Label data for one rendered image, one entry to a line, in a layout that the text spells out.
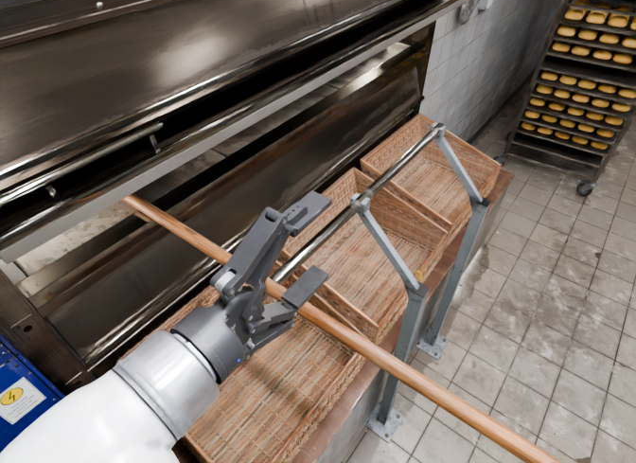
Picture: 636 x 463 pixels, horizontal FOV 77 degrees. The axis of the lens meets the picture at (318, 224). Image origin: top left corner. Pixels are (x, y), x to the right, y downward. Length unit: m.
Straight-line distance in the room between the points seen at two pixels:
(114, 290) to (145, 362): 0.75
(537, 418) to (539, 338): 0.44
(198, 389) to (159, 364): 0.04
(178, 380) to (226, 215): 0.91
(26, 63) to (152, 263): 0.55
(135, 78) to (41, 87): 0.17
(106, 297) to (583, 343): 2.21
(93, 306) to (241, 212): 0.49
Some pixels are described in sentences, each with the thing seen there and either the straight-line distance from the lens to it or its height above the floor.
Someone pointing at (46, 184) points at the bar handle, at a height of 1.45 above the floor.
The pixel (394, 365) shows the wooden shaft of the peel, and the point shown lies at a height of 1.20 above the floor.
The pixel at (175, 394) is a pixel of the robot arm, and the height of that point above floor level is 1.52.
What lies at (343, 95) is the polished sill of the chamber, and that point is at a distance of 1.57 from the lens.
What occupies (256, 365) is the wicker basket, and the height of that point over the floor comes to 0.59.
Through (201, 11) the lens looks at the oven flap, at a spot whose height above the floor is 1.59.
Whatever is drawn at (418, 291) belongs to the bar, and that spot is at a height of 0.95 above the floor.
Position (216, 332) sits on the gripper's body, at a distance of 0.41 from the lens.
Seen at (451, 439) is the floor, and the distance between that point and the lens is 2.04.
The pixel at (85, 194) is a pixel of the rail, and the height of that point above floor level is 1.43.
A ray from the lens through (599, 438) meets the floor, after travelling 2.30.
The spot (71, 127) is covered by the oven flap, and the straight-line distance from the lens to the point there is 0.88.
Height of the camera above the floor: 1.86
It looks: 44 degrees down
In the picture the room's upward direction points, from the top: straight up
